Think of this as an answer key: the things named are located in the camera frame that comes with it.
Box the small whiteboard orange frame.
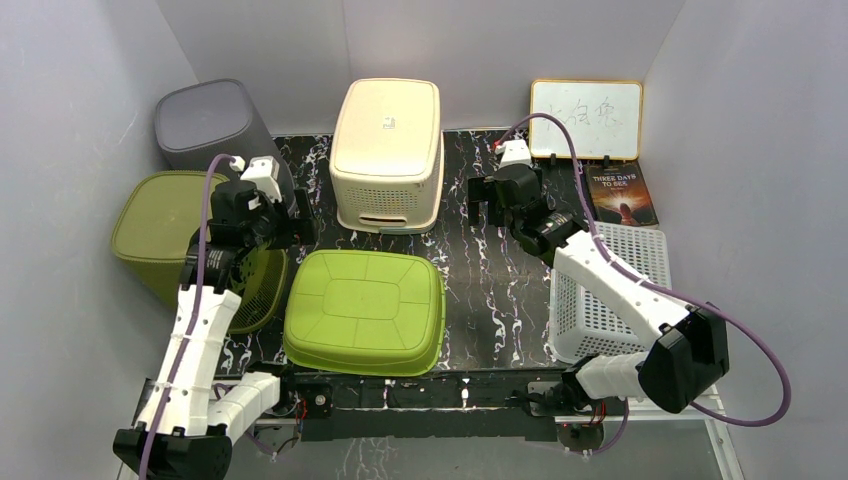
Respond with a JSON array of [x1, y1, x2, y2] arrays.
[[530, 79, 643, 161]]

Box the dark book three days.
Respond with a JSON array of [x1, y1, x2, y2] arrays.
[[583, 160, 659, 229]]

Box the olive green slatted bin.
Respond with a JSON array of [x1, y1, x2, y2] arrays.
[[111, 170, 288, 334]]

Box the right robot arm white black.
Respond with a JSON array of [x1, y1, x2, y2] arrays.
[[467, 164, 730, 414]]

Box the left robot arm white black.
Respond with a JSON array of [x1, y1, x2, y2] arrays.
[[113, 180, 317, 479]]

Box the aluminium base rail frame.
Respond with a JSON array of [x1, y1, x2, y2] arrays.
[[121, 228, 747, 480]]

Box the grey slatted bin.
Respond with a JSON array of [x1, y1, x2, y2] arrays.
[[153, 78, 298, 215]]

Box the cream perforated storage basket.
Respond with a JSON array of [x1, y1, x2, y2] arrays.
[[329, 78, 444, 235]]

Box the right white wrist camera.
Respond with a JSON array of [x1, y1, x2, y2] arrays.
[[494, 139, 533, 169]]

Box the lime green plastic basin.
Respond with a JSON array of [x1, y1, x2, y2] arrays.
[[283, 249, 446, 377]]

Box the pale green colander basket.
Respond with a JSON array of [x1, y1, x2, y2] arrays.
[[547, 222, 671, 364]]

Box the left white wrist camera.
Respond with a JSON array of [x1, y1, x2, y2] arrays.
[[229, 156, 283, 203]]

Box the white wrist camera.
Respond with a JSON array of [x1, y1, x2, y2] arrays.
[[494, 139, 533, 169], [229, 156, 283, 203]]

